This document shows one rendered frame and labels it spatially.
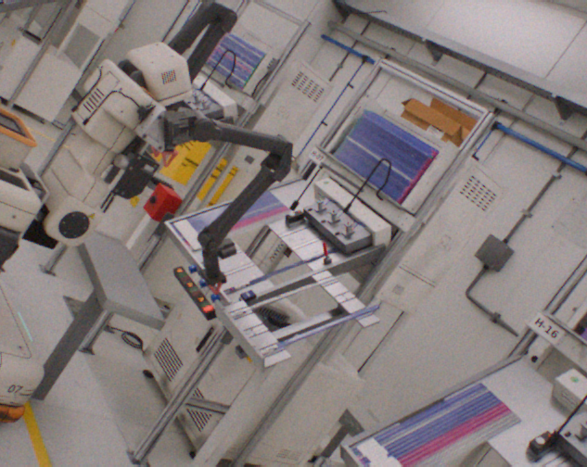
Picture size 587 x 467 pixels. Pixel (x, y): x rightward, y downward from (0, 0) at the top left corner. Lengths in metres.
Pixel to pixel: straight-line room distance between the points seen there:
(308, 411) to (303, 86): 1.89
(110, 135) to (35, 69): 4.71
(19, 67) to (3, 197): 4.92
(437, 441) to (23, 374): 1.34
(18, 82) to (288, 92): 3.50
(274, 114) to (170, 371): 1.63
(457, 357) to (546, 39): 2.12
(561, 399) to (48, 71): 5.73
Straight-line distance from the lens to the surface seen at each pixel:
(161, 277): 4.37
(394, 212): 3.00
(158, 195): 3.63
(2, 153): 2.32
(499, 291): 4.37
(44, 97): 7.21
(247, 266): 2.92
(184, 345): 3.39
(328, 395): 3.34
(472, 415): 2.34
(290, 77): 4.17
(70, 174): 2.49
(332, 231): 2.99
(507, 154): 4.71
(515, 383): 2.48
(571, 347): 2.47
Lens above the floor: 1.44
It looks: 8 degrees down
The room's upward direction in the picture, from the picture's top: 35 degrees clockwise
